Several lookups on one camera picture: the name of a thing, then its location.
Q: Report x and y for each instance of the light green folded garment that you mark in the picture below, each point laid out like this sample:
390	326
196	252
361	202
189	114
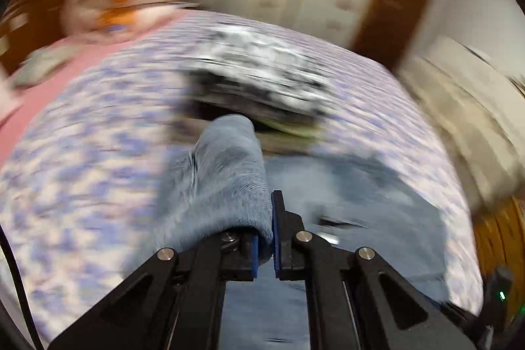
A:
293	129

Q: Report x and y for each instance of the grey small cloth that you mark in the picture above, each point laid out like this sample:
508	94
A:
41	63

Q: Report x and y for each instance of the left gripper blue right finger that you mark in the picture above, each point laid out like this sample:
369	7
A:
288	261

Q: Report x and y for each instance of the brown wooden headboard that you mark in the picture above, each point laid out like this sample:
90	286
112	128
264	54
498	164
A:
28	25

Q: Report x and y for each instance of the dark brown wooden door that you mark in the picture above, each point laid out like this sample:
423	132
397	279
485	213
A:
387	30

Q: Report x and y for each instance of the blue denim jacket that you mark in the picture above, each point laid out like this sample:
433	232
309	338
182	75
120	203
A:
359	257

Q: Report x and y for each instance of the beige lace covered furniture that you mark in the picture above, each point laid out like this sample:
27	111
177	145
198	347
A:
478	114

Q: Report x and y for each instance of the pink bed sheet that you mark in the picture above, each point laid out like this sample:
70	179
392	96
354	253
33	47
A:
113	98

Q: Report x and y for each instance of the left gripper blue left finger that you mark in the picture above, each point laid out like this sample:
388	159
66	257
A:
254	255

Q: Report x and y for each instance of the cream folded garment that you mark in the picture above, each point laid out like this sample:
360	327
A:
188	130

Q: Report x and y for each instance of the black white patterned folded garment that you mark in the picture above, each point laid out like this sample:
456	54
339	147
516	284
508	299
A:
238	60

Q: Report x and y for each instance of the orange wooden drawer cabinet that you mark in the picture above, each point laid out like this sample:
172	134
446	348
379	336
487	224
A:
499	240

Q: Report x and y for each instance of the purple cat print blanket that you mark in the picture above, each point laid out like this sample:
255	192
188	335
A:
72	222

